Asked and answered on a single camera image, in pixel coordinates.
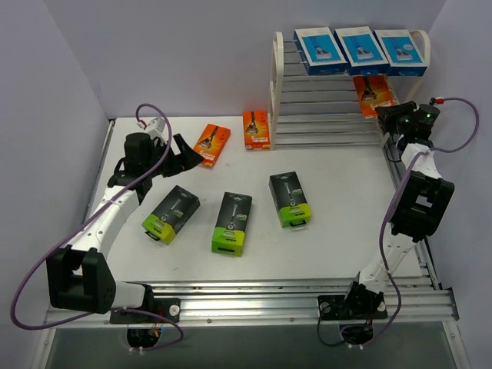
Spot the orange Gillette razor box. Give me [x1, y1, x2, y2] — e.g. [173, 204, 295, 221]
[242, 111, 271, 150]
[193, 124, 231, 168]
[353, 75, 395, 118]

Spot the black green razor box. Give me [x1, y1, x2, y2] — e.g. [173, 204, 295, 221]
[211, 192, 252, 257]
[268, 171, 311, 228]
[141, 185, 200, 245]

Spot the blue white Harry's razor box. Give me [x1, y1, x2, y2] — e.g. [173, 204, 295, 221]
[334, 26, 389, 76]

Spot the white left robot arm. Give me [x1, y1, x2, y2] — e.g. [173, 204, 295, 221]
[46, 133, 203, 322]

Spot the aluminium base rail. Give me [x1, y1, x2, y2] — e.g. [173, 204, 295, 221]
[42, 279, 460, 330]

